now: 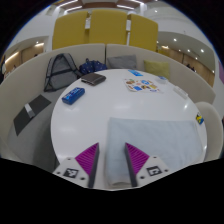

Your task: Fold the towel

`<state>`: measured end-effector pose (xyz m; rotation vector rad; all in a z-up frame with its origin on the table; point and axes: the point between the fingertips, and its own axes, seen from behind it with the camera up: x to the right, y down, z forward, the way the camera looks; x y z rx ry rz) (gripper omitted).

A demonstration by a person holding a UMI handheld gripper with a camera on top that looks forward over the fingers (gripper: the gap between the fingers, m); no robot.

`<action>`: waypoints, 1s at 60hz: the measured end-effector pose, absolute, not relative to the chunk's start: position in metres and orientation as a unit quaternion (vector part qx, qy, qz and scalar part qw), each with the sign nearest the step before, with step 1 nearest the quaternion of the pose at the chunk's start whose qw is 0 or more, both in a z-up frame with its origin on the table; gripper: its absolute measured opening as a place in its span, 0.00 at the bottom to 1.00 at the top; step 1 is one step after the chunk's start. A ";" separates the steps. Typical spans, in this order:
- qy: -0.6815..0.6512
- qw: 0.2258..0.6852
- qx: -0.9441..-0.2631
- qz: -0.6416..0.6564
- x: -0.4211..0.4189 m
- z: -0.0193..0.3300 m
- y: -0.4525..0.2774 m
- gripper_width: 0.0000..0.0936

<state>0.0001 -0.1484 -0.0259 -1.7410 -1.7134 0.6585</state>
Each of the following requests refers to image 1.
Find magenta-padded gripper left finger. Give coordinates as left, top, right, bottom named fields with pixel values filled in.
left=52, top=142, right=101, bottom=189

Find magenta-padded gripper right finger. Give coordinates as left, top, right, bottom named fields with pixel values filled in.
left=124, top=142, right=170, bottom=188

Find light blue towel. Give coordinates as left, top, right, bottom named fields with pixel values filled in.
left=104, top=116, right=205, bottom=189

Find yellow blue toy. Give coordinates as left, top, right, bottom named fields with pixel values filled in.
left=195, top=112, right=205, bottom=126

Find cream shell armchair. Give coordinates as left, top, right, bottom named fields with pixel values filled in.
left=194, top=101, right=224, bottom=163

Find blue rectangular box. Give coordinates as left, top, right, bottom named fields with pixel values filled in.
left=61, top=86, right=86, bottom=106

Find colourful sticker sheet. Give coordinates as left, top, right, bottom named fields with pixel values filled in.
left=123, top=77, right=162, bottom=94

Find dark brown wallet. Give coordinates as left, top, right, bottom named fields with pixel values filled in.
left=80, top=72, right=107, bottom=87

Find grey mesh backpack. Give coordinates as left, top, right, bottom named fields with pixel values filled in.
left=43, top=52, right=83, bottom=93

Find yellow-green cushion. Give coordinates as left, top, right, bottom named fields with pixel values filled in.
left=142, top=59, right=171, bottom=81

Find curved cream sofa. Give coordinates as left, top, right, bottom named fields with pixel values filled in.
left=0, top=42, right=217, bottom=168

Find grey cushion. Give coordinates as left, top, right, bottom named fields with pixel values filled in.
left=106, top=54, right=139, bottom=71

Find yellow partition panel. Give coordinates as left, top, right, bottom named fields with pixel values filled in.
left=51, top=10, right=91, bottom=51
left=127, top=13, right=160, bottom=53
left=87, top=8, right=130, bottom=46

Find ceiling lights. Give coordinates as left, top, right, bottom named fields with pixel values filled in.
left=56, top=0, right=206, bottom=55

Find purple wall panel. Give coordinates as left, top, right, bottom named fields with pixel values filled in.
left=217, top=61, right=224, bottom=85

